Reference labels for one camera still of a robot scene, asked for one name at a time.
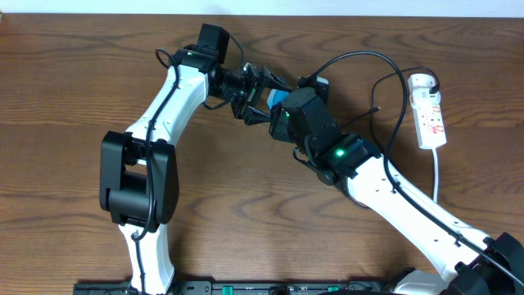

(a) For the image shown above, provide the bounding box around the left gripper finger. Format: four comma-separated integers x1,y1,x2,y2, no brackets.
242,105,271,125
260,66,292,93

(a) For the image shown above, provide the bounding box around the black USB charging cable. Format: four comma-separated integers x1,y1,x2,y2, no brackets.
339,66,441,144

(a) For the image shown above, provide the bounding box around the blue Samsung Galaxy smartphone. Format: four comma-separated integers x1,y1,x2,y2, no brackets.
266,89,289,110

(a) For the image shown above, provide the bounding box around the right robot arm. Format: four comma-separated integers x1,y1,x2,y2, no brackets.
268,88,523,294

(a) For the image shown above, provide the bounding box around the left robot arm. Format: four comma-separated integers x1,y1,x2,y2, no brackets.
100,45,290,294

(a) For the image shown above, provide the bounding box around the white USB charger adapter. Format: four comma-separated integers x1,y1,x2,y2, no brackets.
408,73,440,105

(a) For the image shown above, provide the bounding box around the white power strip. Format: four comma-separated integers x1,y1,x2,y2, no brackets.
409,88,447,150

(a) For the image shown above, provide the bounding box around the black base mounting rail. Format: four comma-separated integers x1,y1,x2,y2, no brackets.
72,280,394,295

